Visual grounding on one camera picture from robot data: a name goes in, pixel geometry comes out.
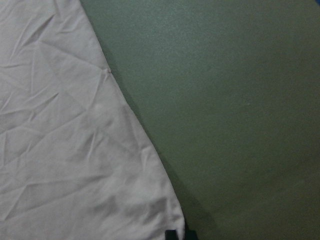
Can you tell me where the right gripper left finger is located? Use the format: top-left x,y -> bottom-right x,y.
165,230 -> 178,240

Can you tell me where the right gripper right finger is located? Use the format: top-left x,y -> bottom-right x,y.
185,229 -> 198,240

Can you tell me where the pink Snoopy t-shirt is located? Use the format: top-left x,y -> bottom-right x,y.
0,0 -> 186,240

